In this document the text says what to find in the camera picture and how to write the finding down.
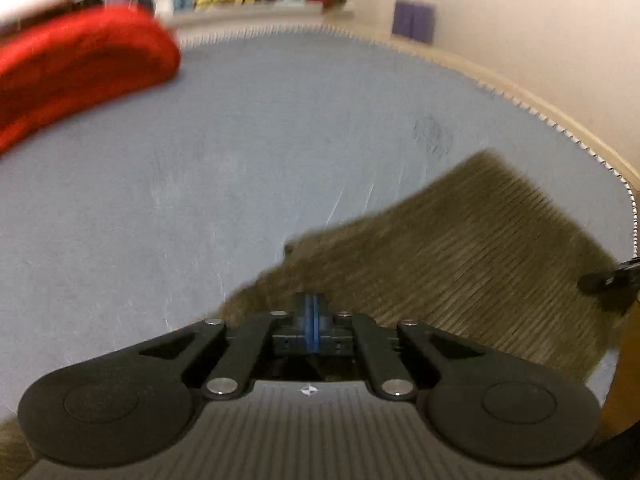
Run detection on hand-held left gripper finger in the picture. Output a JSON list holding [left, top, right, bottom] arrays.
[[313, 293, 487, 402], [139, 293, 314, 402]]

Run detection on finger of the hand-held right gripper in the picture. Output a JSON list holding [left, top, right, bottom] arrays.
[[577, 257, 640, 295]]

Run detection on purple box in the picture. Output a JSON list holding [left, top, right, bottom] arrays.
[[392, 0, 437, 44]]

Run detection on olive corduroy pants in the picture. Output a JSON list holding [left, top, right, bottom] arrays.
[[0, 149, 627, 480]]

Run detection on red folded blanket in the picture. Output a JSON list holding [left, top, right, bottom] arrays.
[[0, 2, 182, 155]]

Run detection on white window sill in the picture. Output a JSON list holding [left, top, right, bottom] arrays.
[[170, 1, 326, 29]]

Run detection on grey quilted mattress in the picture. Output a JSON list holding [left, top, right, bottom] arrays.
[[0, 27, 640, 426]]

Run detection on olive brown ribbed cloth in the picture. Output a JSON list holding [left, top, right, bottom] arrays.
[[350, 30, 640, 443]]

